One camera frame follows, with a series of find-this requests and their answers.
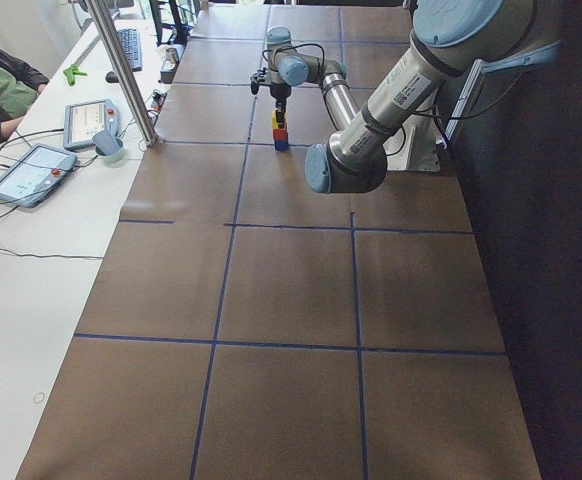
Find yellow wooden cube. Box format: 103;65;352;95
272;109;287;130

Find red wooden cube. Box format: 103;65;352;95
272;128;288;142

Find blue wooden cube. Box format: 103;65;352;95
274;139;289;151

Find metal cup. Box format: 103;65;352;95
165;47;179;64

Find black keyboard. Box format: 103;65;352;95
117;28;143;72

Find black computer mouse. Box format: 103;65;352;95
105;71;119;84

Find teach pendant far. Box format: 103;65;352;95
63;99;120;151

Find teach pendant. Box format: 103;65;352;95
0;144;77;208
63;99;120;151

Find green plastic clamp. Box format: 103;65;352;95
63;65;87;86

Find teach pendant near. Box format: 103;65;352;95
0;144;77;208

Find aluminium frame post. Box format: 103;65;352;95
85;0;159;148

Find white camera mast post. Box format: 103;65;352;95
384;115;440;172

